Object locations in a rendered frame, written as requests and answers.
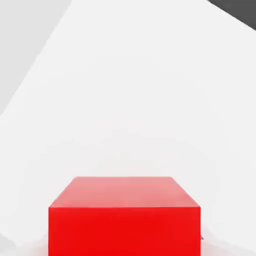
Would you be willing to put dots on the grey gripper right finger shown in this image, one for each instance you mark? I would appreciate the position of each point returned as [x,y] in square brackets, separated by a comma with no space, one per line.
[206,248]

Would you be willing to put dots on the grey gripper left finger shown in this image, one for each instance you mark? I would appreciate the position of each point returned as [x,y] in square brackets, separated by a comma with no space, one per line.
[41,250]

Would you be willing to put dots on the small red cube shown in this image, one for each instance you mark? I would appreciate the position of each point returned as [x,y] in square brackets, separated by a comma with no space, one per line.
[124,230]

